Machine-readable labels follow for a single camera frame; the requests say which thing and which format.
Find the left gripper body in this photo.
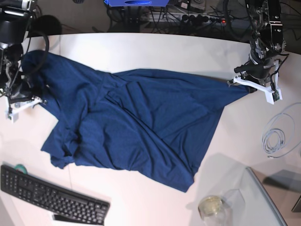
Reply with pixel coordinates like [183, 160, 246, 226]
[234, 59, 274, 81]

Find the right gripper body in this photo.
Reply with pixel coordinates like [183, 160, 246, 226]
[7, 79, 42, 101]

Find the dark blue t-shirt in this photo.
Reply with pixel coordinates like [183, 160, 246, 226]
[22, 50, 249, 192]

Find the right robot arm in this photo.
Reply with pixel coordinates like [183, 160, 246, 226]
[0, 0, 49, 104]

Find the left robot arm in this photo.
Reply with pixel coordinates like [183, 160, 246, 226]
[223, 0, 285, 84]

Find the green tape roll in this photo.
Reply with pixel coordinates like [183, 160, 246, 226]
[14, 164, 28, 174]

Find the blue box with hole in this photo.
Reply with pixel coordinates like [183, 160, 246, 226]
[104, 0, 169, 7]

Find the black computer keyboard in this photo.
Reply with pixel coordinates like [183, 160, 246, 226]
[0, 165, 110, 226]

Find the clear glass jar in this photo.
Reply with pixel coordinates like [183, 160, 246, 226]
[198, 195, 229, 226]

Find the coiled white cable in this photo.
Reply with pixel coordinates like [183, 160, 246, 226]
[261, 102, 301, 159]

